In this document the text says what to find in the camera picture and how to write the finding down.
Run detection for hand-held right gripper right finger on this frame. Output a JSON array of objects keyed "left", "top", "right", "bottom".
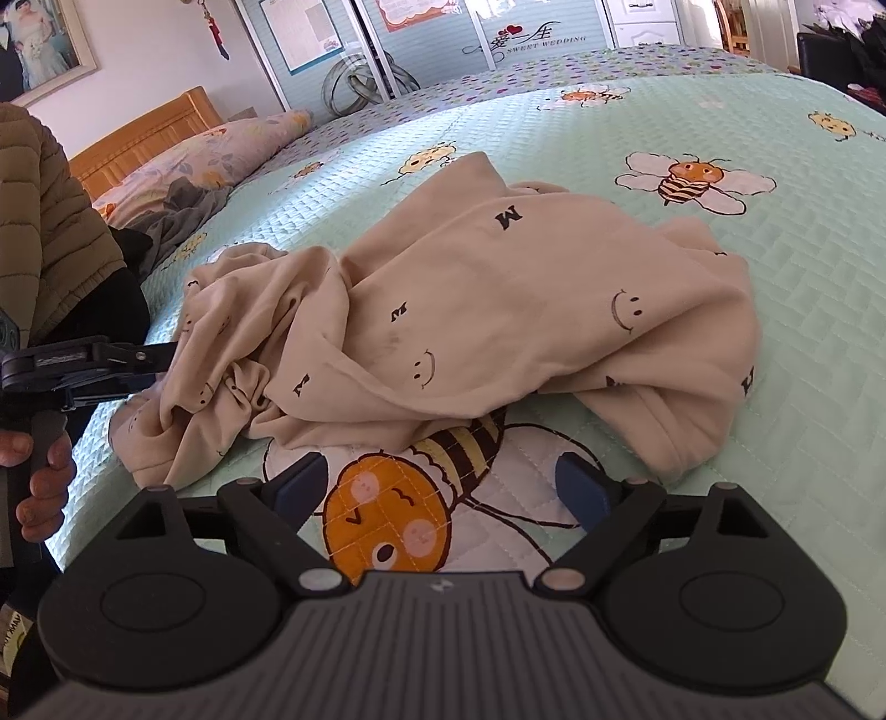
[{"left": 543, "top": 451, "right": 769, "bottom": 596}]

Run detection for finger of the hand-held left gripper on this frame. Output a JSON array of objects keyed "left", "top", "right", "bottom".
[
  {"left": 65, "top": 374, "right": 167, "bottom": 411},
  {"left": 86, "top": 337, "right": 179, "bottom": 371}
]

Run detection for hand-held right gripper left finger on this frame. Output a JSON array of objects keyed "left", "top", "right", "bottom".
[{"left": 114, "top": 453, "right": 354, "bottom": 600}]

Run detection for beige smiley print pants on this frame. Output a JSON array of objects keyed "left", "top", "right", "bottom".
[{"left": 109, "top": 152, "right": 763, "bottom": 489}]

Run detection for pile of clothes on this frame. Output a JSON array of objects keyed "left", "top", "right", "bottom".
[{"left": 799, "top": 0, "right": 886, "bottom": 105}]

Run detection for person's left hand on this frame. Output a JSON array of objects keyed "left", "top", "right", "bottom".
[{"left": 0, "top": 429, "right": 77, "bottom": 548}]

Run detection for grey cloth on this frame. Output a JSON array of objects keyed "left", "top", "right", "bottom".
[{"left": 111, "top": 176, "right": 233, "bottom": 278}]

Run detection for floral pillow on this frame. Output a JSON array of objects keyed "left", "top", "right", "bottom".
[{"left": 93, "top": 109, "right": 312, "bottom": 223}]

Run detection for wooden headboard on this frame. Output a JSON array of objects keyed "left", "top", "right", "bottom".
[{"left": 69, "top": 86, "right": 226, "bottom": 202}]

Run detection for green bee print bedspread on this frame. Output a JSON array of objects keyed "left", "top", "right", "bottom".
[{"left": 45, "top": 69, "right": 886, "bottom": 720}]

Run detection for framed wedding photo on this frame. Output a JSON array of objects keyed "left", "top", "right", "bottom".
[{"left": 0, "top": 0, "right": 98, "bottom": 108}]

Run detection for red hanging ornament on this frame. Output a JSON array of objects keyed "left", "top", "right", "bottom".
[{"left": 200, "top": 0, "right": 229, "bottom": 60}]

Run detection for blue bordered poster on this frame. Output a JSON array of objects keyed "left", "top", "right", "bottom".
[{"left": 259, "top": 0, "right": 343, "bottom": 74}]

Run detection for sliding door wardrobe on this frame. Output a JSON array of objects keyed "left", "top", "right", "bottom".
[{"left": 235, "top": 0, "right": 614, "bottom": 122}]

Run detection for red bordered poster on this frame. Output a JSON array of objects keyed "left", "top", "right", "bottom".
[{"left": 377, "top": 0, "right": 472, "bottom": 32}]

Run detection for white drawer cabinet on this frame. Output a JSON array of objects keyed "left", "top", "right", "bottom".
[{"left": 602, "top": 0, "right": 686, "bottom": 49}]

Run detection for wooden chair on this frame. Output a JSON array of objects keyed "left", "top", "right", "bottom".
[{"left": 716, "top": 0, "right": 752, "bottom": 56}]

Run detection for white door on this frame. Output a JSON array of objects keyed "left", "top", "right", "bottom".
[{"left": 740, "top": 0, "right": 797, "bottom": 70}]

